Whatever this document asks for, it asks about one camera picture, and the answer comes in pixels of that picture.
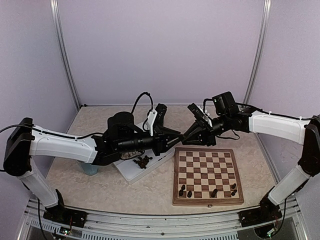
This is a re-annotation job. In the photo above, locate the aluminium frame post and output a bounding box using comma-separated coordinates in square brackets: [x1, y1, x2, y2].
[243, 0, 272, 104]
[50, 0, 82, 111]

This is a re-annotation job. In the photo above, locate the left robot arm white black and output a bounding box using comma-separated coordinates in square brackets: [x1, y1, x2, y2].
[3, 111, 183, 223]

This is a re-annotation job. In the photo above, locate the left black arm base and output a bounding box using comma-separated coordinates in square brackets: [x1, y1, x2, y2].
[43, 189, 88, 228]

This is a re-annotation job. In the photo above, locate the white divided plastic tray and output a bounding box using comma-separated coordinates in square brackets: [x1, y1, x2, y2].
[113, 148, 175, 185]

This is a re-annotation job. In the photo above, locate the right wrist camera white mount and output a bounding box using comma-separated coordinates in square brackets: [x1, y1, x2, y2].
[187, 103, 213, 127]

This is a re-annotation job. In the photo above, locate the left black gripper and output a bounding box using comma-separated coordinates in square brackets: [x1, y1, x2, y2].
[117, 126, 184, 157]

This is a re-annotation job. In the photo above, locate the right aluminium frame post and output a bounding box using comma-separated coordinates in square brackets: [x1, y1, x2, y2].
[243, 0, 272, 104]

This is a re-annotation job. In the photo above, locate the wooden chess board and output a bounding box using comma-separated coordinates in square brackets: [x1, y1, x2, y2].
[172, 147, 244, 207]

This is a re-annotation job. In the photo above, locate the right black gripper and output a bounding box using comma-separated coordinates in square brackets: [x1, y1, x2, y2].
[181, 112, 231, 147]

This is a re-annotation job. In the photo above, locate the pile of white chess pieces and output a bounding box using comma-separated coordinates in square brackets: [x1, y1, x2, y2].
[120, 152, 135, 161]

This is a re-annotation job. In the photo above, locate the left aluminium frame post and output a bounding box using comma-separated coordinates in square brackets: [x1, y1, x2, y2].
[50, 0, 82, 111]

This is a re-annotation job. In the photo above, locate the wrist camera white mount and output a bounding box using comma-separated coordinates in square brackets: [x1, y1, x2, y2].
[142, 103, 168, 136]
[187, 103, 213, 127]

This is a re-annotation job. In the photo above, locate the dark rook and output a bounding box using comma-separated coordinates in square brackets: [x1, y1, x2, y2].
[178, 189, 184, 197]

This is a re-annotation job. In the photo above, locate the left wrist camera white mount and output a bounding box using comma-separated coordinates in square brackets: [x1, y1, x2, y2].
[142, 103, 168, 136]

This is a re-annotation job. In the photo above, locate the dark chess piece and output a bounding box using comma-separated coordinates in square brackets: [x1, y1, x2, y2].
[211, 188, 218, 198]

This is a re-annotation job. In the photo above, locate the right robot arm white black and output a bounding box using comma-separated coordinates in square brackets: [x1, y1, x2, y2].
[182, 91, 320, 222]

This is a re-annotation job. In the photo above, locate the dark piece corner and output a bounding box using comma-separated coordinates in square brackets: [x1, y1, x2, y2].
[231, 189, 237, 196]

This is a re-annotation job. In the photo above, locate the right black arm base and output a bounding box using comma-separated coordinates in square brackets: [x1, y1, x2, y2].
[238, 195, 283, 227]

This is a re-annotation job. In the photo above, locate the light blue cup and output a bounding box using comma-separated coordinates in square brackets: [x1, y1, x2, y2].
[78, 162, 99, 176]

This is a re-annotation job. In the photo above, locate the pile of dark chess pieces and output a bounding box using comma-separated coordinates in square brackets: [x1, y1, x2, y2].
[133, 155, 153, 169]

